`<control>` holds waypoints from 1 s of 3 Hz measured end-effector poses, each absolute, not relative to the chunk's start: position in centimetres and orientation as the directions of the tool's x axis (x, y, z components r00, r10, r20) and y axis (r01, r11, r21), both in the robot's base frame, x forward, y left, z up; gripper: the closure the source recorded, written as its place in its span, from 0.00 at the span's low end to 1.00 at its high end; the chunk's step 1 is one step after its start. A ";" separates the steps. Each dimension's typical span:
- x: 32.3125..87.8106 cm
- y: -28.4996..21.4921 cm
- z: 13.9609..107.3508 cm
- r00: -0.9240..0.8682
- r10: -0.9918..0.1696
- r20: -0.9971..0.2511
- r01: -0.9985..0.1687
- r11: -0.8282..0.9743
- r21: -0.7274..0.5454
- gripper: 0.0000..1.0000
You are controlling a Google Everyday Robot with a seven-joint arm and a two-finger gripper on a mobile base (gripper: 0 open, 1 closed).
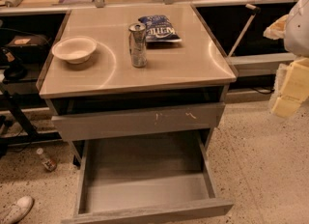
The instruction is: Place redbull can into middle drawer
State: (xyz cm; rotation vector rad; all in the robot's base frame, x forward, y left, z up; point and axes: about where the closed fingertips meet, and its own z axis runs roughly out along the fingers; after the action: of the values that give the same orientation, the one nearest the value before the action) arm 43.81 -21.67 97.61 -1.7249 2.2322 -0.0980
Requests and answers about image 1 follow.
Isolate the white paper bowl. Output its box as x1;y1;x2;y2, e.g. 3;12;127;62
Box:
51;36;97;64

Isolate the black cable on floor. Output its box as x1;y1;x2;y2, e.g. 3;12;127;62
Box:
250;86;275;95

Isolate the plastic bottle on floor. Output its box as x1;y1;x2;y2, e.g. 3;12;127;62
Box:
36;148;57;172

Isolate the open grey middle drawer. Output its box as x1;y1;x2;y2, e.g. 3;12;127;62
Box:
62;131;233;224

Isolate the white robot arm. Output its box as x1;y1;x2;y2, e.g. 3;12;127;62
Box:
264;0;309;118

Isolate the grey drawer cabinet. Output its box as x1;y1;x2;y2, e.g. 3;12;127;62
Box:
36;3;239;168

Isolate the white stick with black tip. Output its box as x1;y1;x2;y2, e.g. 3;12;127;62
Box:
228;4;261;57

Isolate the closed grey top drawer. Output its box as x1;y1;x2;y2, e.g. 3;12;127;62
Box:
52;102;225;141

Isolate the black stand frame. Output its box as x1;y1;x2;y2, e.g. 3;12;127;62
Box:
0;88;61;157

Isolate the white sneaker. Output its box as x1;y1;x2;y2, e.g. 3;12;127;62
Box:
0;196;34;224

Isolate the blue Kettle chips bag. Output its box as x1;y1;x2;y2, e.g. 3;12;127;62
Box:
139;14;182;42

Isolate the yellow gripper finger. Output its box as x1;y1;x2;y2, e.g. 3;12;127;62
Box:
270;57;309;118

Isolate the black box with label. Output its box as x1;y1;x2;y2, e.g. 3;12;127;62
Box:
6;35;49;51

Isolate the silver redbull can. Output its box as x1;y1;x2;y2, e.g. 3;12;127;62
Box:
128;23;147;68

